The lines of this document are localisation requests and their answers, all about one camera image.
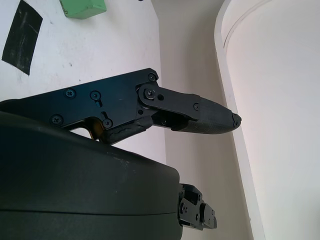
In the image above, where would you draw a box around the black tape strip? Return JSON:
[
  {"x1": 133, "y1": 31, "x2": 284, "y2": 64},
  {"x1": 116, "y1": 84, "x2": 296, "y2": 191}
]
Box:
[{"x1": 1, "y1": 0, "x2": 44, "y2": 76}]

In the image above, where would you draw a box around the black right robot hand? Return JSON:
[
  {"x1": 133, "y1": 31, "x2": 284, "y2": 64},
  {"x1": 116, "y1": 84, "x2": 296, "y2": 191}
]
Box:
[{"x1": 0, "y1": 67, "x2": 242, "y2": 240}]

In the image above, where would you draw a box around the white rounded panel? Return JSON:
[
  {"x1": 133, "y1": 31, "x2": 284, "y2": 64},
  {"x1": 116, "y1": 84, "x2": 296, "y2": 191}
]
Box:
[{"x1": 213, "y1": 0, "x2": 320, "y2": 240}]

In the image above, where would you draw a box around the green wooden cube block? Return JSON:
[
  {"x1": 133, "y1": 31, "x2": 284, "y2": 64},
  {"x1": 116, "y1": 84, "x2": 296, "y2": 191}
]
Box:
[{"x1": 59, "y1": 0, "x2": 107, "y2": 20}]

